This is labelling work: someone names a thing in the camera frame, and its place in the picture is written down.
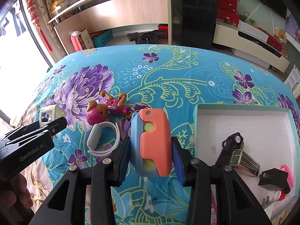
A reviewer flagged floral blue tablecloth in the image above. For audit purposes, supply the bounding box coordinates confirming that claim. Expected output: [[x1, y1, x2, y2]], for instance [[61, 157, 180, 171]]
[[19, 45, 299, 224]]

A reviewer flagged gold black patterned lighter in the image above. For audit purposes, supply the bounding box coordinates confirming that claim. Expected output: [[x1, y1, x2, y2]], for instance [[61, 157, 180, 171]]
[[229, 149, 260, 177]]

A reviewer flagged teal storage box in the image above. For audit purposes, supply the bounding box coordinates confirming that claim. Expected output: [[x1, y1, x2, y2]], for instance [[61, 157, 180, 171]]
[[91, 29, 113, 48]]

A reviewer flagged black toy car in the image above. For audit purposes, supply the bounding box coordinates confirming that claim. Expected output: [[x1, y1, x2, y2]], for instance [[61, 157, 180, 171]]
[[215, 132, 244, 167]]

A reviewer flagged white flat box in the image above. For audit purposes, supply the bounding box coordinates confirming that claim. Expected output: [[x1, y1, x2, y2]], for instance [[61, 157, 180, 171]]
[[237, 20, 269, 42]]

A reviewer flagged black power adapter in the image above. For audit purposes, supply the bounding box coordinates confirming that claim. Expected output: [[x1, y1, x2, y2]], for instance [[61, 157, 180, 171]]
[[258, 168, 287, 191]]

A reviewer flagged white smartwatch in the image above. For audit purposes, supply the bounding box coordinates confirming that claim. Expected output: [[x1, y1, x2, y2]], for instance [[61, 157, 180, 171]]
[[86, 120, 121, 157]]

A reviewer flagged pink dog figurine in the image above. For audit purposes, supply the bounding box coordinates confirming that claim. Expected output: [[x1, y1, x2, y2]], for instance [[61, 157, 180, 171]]
[[86, 90, 133, 125]]

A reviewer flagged cream hair claw clip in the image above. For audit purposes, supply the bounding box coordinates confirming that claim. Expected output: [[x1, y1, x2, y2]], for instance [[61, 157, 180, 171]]
[[39, 105, 66, 127]]

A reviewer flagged person's left hand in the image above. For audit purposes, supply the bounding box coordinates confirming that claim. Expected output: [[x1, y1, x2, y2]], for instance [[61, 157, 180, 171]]
[[1, 173, 33, 209]]

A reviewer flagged red gift bag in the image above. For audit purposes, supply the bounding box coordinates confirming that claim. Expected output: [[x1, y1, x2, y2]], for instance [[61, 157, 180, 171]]
[[218, 0, 237, 13]]

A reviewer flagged red hanging decoration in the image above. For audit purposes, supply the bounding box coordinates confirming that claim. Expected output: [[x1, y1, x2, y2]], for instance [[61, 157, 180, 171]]
[[25, 0, 53, 53]]

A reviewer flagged black cabinet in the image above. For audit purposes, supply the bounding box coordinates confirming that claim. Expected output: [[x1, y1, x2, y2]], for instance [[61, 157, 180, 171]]
[[181, 0, 218, 50]]

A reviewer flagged orange blue toy gun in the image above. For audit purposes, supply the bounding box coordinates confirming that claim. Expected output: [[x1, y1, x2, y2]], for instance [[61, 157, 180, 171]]
[[130, 109, 172, 177]]

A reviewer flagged pink blue smartwatch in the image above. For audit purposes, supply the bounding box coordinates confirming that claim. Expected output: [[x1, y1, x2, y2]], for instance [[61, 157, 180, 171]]
[[273, 165, 294, 201]]

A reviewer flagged white power adapter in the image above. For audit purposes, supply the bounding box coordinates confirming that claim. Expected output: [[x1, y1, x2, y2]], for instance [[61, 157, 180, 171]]
[[261, 196, 276, 219]]

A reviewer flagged green shallow cardboard tray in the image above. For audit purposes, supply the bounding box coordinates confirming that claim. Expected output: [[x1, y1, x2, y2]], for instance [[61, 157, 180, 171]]
[[193, 104, 299, 224]]

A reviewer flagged black exercise stepper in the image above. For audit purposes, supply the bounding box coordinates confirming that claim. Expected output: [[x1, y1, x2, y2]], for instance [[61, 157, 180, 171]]
[[127, 29, 164, 45]]

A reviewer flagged cream TV stand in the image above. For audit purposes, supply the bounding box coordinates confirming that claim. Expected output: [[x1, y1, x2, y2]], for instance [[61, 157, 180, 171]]
[[213, 21, 290, 73]]

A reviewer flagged red gift box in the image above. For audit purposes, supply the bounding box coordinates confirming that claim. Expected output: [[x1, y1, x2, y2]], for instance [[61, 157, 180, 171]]
[[216, 8, 239, 26]]

